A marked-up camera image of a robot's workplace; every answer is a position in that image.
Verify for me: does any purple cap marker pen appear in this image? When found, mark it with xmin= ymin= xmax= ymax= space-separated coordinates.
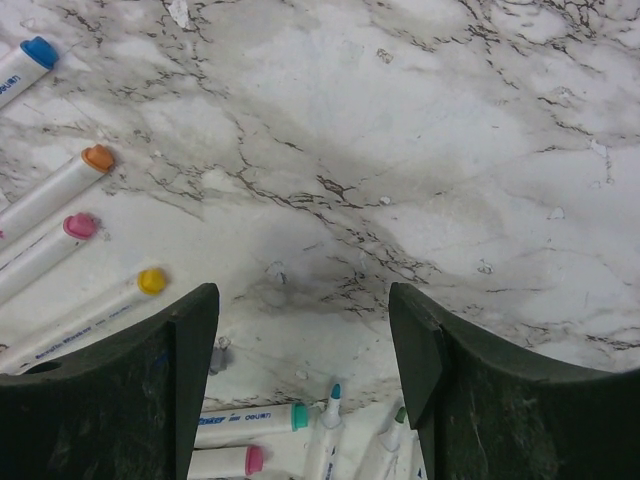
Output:
xmin=1 ymin=213 xmax=98 ymax=304

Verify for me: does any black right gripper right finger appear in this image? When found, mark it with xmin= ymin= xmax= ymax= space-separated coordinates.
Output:
xmin=388 ymin=283 xmax=639 ymax=479

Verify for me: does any blue cap marker pen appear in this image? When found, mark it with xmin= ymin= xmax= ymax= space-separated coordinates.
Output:
xmin=1 ymin=36 xmax=59 ymax=108

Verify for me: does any yellow cap marker pen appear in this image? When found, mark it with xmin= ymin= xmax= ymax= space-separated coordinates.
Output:
xmin=1 ymin=268 xmax=168 ymax=375

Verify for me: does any pink cap marker pen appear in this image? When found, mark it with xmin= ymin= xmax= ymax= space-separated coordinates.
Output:
xmin=187 ymin=445 xmax=264 ymax=479

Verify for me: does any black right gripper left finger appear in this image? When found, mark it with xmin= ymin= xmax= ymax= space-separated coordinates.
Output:
xmin=1 ymin=283 xmax=219 ymax=479

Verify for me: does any orange cap marker pen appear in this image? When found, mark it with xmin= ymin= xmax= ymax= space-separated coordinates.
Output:
xmin=1 ymin=144 xmax=115 ymax=249

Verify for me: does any teal cap marker pen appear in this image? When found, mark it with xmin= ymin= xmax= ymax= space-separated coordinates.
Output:
xmin=194 ymin=403 xmax=309 ymax=449

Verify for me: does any green cap marker pen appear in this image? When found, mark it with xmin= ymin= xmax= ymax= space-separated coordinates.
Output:
xmin=355 ymin=406 xmax=407 ymax=480

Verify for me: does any grey cap marker pen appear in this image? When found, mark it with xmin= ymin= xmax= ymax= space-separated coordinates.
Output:
xmin=209 ymin=347 xmax=228 ymax=376

